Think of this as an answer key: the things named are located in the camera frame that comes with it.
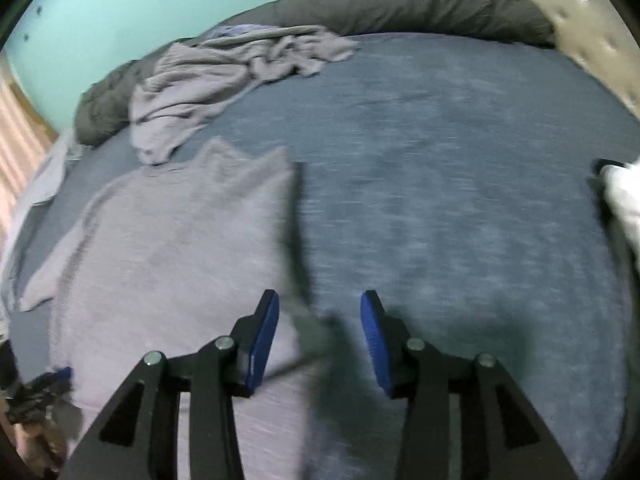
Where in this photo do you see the beige tufted headboard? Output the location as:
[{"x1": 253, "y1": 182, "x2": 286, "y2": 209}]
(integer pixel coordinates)
[{"x1": 533, "y1": 0, "x2": 639, "y2": 116}]

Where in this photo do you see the light grey knit sweater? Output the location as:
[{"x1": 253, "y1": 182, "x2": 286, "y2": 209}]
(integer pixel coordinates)
[{"x1": 20, "y1": 139, "x2": 328, "y2": 479}]

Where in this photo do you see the person's left hand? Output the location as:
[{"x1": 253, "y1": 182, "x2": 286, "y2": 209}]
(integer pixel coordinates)
[{"x1": 13, "y1": 419, "x2": 67, "y2": 477}]

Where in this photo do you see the white garment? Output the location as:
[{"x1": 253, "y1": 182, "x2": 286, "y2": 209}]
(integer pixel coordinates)
[{"x1": 597, "y1": 159, "x2": 640, "y2": 252}]

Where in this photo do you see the dark grey rolled duvet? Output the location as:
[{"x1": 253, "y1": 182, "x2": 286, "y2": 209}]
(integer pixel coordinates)
[{"x1": 74, "y1": 0, "x2": 555, "y2": 146}]

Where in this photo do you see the crumpled grey garment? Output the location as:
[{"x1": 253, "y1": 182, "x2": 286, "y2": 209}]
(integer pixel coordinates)
[{"x1": 129, "y1": 25, "x2": 357, "y2": 165}]

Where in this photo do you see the blue bed sheet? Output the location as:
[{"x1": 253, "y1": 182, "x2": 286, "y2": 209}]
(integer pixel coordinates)
[{"x1": 8, "y1": 32, "x2": 640, "y2": 480}]

